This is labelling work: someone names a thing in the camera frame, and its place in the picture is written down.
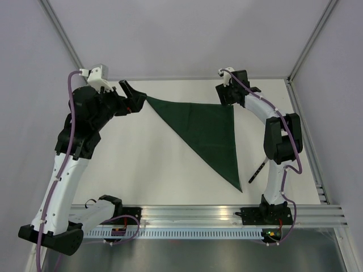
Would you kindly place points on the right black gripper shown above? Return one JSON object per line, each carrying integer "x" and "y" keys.
{"x": 222, "y": 90}

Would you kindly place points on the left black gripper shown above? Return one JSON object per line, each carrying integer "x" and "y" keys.
{"x": 123, "y": 102}

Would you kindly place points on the dark green cloth napkin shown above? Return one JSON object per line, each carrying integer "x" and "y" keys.
{"x": 208, "y": 129}

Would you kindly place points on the fork with black handle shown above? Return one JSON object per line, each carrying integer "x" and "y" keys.
{"x": 258, "y": 171}

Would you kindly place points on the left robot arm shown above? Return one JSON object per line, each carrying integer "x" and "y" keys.
{"x": 53, "y": 227}

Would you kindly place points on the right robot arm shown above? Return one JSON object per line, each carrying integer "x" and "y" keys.
{"x": 282, "y": 146}

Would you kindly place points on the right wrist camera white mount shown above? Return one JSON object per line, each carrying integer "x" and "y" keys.
{"x": 225, "y": 73}

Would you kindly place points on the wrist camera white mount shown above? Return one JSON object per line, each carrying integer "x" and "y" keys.
{"x": 97, "y": 78}
{"x": 225, "y": 73}

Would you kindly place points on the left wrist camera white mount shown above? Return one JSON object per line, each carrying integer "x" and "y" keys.
{"x": 97, "y": 78}

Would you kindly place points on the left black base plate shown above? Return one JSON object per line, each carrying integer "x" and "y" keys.
{"x": 131, "y": 211}

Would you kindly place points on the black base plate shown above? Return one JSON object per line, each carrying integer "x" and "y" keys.
{"x": 131, "y": 211}
{"x": 253, "y": 216}

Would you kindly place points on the left aluminium frame post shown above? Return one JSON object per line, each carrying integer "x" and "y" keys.
{"x": 61, "y": 33}

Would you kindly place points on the aluminium frame post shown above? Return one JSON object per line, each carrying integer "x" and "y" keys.
{"x": 61, "y": 33}
{"x": 323, "y": 20}

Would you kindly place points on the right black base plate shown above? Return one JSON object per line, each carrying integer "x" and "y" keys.
{"x": 253, "y": 216}

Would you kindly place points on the right aluminium frame post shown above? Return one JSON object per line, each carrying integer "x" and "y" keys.
{"x": 323, "y": 20}

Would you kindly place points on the white slotted cable duct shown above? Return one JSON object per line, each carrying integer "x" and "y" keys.
{"x": 177, "y": 233}

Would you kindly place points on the aluminium front rail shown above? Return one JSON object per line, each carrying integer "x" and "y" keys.
{"x": 224, "y": 216}

